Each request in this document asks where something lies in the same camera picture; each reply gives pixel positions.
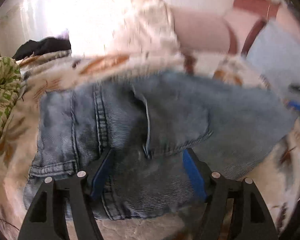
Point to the light blue quilted pillow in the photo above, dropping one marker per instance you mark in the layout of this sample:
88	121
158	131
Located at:
276	55

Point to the white patterned pillow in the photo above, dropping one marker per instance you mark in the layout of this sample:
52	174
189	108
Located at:
145	26

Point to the pink round bolster cushion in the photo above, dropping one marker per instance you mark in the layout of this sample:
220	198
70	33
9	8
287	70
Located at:
203	31

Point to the black garment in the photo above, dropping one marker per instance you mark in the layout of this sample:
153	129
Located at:
44	46

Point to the pink maroon headboard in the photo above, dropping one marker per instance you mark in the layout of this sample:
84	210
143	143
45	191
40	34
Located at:
248	17

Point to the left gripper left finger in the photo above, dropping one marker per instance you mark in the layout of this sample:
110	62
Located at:
45	218

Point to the blue denim jeans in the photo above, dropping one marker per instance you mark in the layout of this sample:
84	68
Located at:
148	122

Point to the green white rolled quilt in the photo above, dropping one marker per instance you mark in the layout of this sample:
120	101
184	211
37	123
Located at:
10	81

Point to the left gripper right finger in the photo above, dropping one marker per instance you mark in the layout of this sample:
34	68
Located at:
250	217

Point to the leaf pattern bed blanket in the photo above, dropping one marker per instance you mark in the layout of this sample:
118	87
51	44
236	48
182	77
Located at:
277	177

